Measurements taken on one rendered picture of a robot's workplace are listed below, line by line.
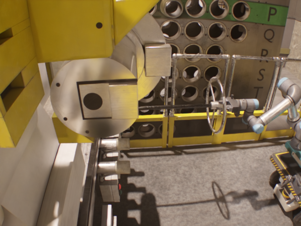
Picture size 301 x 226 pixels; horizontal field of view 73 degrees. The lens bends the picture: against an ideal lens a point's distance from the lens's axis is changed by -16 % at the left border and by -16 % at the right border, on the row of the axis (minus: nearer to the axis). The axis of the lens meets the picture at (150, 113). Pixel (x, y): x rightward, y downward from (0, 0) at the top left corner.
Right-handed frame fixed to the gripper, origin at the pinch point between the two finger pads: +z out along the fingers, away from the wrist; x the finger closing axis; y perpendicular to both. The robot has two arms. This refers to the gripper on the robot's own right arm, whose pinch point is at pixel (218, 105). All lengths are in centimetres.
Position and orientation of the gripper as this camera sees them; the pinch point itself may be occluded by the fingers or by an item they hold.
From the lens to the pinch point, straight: 164.7
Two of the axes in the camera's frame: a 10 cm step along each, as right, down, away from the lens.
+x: 0.7, 5.5, -8.3
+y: 0.0, -8.3, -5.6
